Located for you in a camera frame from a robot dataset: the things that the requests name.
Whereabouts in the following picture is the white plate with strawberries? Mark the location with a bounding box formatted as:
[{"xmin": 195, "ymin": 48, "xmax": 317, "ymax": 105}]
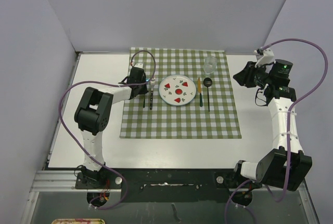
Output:
[{"xmin": 159, "ymin": 75, "xmax": 197, "ymax": 107}]

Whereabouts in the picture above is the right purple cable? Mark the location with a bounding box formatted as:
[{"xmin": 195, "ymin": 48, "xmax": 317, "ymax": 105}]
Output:
[{"xmin": 225, "ymin": 38, "xmax": 328, "ymax": 224}]

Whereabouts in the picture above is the green white checkered tablecloth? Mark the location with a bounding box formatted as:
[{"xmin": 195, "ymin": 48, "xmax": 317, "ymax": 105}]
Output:
[{"xmin": 120, "ymin": 47, "xmax": 241, "ymax": 139}]

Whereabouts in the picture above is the black spoon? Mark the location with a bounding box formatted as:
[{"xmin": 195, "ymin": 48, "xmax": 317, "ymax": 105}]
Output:
[{"xmin": 203, "ymin": 77, "xmax": 213, "ymax": 111}]

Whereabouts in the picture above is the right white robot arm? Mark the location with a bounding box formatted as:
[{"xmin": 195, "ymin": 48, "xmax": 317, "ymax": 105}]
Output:
[{"xmin": 232, "ymin": 59, "xmax": 312, "ymax": 191}]

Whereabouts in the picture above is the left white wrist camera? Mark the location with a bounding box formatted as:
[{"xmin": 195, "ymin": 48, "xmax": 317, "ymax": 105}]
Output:
[{"xmin": 133, "ymin": 63, "xmax": 144, "ymax": 69}]

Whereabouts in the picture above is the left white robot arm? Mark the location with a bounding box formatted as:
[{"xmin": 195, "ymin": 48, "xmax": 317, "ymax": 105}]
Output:
[{"xmin": 74, "ymin": 63, "xmax": 148, "ymax": 188}]

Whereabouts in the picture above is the iridescent rainbow fork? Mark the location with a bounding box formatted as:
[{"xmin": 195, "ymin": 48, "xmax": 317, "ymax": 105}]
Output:
[{"xmin": 143, "ymin": 79, "xmax": 149, "ymax": 109}]

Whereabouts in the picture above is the yellow rimmed tray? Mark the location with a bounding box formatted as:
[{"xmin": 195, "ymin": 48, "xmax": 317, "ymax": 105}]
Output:
[{"xmin": 52, "ymin": 218, "xmax": 105, "ymax": 224}]

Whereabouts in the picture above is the silver fork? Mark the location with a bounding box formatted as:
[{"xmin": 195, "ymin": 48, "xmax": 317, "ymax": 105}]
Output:
[{"xmin": 149, "ymin": 77, "xmax": 156, "ymax": 110}]

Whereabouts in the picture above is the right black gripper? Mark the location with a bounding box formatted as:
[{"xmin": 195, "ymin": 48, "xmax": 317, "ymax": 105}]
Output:
[{"xmin": 234, "ymin": 61, "xmax": 273, "ymax": 89}]

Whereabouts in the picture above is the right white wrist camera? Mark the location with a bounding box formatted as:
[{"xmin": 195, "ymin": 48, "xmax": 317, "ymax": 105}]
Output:
[{"xmin": 255, "ymin": 48, "xmax": 274, "ymax": 68}]

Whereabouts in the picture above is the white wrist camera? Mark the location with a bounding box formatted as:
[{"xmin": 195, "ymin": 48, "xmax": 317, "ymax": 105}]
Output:
[
  {"xmin": 255, "ymin": 48, "xmax": 274, "ymax": 68},
  {"xmin": 133, "ymin": 63, "xmax": 144, "ymax": 69}
]

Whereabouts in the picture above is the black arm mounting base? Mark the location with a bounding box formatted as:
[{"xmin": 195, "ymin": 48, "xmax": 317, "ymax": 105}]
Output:
[{"xmin": 75, "ymin": 169, "xmax": 246, "ymax": 206}]

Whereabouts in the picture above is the green handled knife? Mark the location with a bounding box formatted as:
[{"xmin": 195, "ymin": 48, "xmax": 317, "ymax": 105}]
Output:
[{"xmin": 197, "ymin": 78, "xmax": 203, "ymax": 107}]

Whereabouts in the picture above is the clear drinking glass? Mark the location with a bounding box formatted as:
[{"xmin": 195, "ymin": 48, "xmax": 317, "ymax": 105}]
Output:
[{"xmin": 203, "ymin": 56, "xmax": 217, "ymax": 76}]

